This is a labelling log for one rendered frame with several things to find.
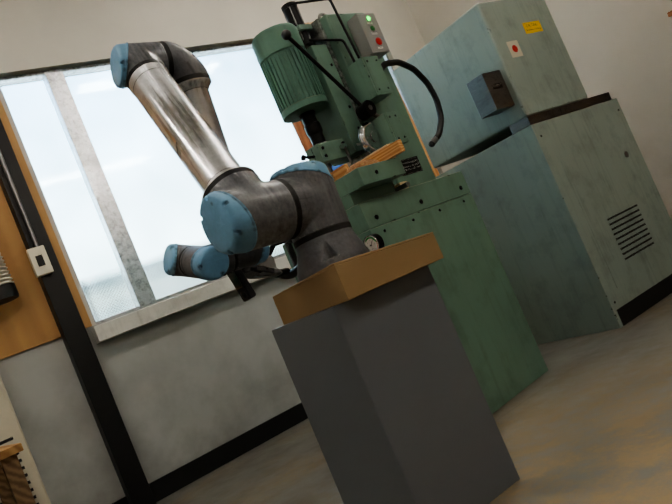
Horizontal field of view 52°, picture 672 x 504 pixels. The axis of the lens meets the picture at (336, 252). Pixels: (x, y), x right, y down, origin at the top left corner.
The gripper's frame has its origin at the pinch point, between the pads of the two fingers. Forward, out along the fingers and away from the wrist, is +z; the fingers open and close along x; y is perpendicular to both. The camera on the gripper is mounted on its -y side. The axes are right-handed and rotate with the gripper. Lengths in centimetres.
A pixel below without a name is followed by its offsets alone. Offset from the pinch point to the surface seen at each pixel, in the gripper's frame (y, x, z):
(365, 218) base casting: 14.5, -19.0, 22.0
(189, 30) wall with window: 185, 131, 47
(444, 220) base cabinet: 18, -19, 59
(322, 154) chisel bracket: 45, -1, 23
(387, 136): 49, -15, 42
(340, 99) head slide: 67, -4, 32
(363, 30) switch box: 92, -14, 39
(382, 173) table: 28.5, -24.5, 27.0
